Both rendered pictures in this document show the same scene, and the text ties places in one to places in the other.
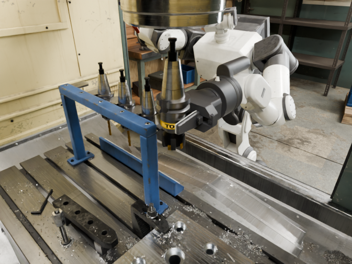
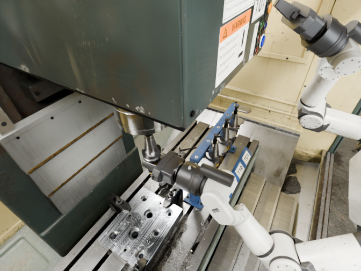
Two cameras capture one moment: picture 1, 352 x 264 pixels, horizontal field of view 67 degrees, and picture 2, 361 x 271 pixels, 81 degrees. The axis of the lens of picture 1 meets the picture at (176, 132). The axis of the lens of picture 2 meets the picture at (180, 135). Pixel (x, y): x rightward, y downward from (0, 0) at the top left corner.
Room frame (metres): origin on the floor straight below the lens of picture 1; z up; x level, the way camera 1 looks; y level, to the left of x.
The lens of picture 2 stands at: (0.47, -0.48, 1.85)
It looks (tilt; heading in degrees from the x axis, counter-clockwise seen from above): 41 degrees down; 81
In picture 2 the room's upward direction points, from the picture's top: 2 degrees counter-clockwise
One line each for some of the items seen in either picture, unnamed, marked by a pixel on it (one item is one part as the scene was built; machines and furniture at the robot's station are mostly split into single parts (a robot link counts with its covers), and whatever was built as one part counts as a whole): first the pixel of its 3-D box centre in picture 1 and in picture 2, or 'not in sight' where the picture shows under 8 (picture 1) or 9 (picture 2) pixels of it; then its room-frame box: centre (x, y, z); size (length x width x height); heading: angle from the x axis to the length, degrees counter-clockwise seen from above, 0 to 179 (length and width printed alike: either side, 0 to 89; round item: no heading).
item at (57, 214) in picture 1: (61, 226); not in sight; (0.50, 0.32, 0.96); 0.03 x 0.03 x 0.13
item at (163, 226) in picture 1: (150, 222); (172, 198); (0.51, 0.07, 0.97); 0.13 x 0.03 x 0.15; 48
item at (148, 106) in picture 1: (148, 101); (214, 148); (0.69, 0.08, 1.26); 0.04 x 0.04 x 0.07
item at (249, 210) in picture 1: (201, 198); (253, 245); (0.88, -0.12, 0.70); 0.90 x 0.30 x 0.16; 48
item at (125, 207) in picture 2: not in sight; (120, 205); (0.26, 0.08, 0.97); 0.13 x 0.03 x 0.15; 138
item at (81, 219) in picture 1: (85, 224); (172, 170); (0.54, 0.27, 0.93); 0.26 x 0.05 x 0.06; 53
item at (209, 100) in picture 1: (204, 103); (178, 171); (0.53, -0.06, 1.33); 0.13 x 0.12 x 0.10; 48
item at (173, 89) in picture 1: (173, 78); (150, 142); (0.45, 0.01, 1.41); 0.04 x 0.04 x 0.07
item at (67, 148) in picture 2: not in sight; (82, 149); (0.12, 0.30, 1.16); 0.48 x 0.05 x 0.51; 48
